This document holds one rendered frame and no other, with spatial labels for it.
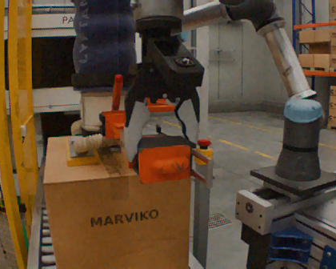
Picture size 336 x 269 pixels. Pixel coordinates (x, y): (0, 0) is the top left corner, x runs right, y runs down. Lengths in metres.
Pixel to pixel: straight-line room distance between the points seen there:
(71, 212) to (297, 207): 0.65
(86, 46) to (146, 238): 0.60
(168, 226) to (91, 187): 0.25
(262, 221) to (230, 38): 11.10
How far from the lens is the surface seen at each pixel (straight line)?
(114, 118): 0.75
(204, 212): 1.52
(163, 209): 0.86
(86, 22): 0.97
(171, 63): 0.37
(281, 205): 0.91
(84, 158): 0.90
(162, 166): 0.41
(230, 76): 11.72
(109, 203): 0.81
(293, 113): 0.93
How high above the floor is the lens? 1.33
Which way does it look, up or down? 12 degrees down
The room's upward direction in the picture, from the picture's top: straight up
